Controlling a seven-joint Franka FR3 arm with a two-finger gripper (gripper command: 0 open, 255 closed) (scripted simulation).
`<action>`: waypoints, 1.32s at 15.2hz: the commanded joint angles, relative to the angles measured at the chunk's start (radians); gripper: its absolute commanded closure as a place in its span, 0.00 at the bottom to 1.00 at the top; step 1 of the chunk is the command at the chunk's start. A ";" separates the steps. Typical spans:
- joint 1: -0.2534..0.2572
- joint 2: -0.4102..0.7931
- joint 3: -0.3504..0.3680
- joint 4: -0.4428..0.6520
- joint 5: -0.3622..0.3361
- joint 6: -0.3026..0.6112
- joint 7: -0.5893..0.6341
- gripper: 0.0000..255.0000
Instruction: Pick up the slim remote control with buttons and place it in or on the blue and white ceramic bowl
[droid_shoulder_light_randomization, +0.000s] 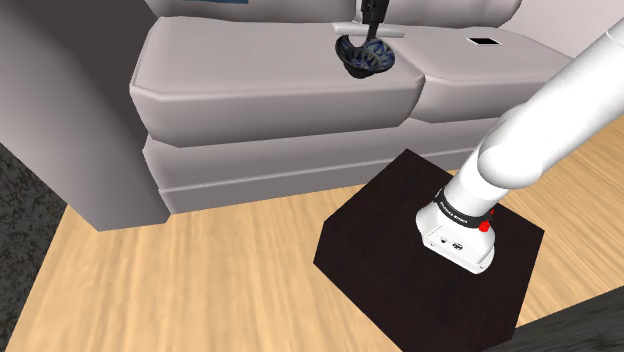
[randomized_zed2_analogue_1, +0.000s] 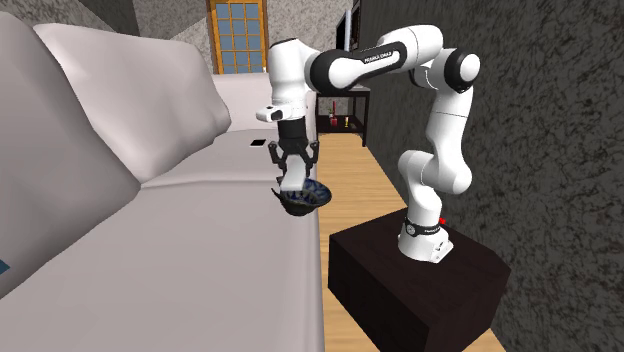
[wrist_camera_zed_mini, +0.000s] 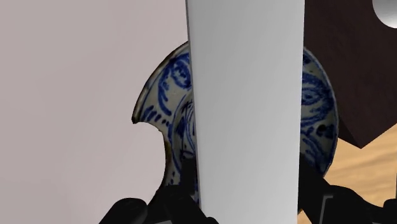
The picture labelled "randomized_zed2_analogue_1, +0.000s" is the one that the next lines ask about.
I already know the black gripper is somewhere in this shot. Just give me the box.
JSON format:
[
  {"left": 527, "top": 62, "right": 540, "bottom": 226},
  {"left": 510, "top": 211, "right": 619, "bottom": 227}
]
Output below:
[{"left": 267, "top": 117, "right": 321, "bottom": 180}]

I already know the white oblong object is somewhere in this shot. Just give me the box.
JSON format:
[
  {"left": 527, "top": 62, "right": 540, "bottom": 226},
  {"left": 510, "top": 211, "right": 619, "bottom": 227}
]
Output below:
[{"left": 281, "top": 152, "right": 307, "bottom": 193}]

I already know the blue patterned bowl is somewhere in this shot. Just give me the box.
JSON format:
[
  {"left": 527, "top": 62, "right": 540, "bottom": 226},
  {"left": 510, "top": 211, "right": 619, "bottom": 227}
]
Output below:
[{"left": 270, "top": 177, "right": 334, "bottom": 219}]

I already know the dark side table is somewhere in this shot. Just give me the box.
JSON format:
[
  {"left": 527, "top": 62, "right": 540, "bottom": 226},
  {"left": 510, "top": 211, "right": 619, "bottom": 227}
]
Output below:
[{"left": 315, "top": 83, "right": 372, "bottom": 148}]

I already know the wood framed window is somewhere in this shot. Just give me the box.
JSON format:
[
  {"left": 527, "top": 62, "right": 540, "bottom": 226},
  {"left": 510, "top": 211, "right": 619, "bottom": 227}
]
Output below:
[{"left": 205, "top": 0, "right": 270, "bottom": 75}]

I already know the pale sofa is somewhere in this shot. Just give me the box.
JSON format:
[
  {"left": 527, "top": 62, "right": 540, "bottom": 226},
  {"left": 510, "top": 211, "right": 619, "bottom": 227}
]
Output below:
[{"left": 0, "top": 10, "right": 327, "bottom": 352}]

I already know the dark robot stand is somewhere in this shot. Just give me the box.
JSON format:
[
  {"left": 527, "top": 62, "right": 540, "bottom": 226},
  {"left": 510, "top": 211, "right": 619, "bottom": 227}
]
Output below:
[{"left": 327, "top": 206, "right": 513, "bottom": 352}]

